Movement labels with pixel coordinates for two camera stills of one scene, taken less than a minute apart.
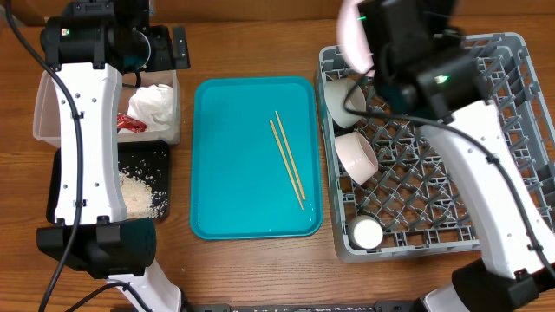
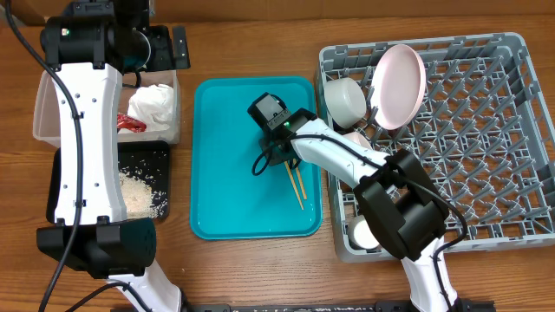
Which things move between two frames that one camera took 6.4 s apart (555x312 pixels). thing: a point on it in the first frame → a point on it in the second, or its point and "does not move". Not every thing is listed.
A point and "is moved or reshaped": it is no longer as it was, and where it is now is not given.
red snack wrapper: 125,121 does not move
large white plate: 353,37 is moved or reshaped
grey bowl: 336,89 does not move
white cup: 365,232 does not move
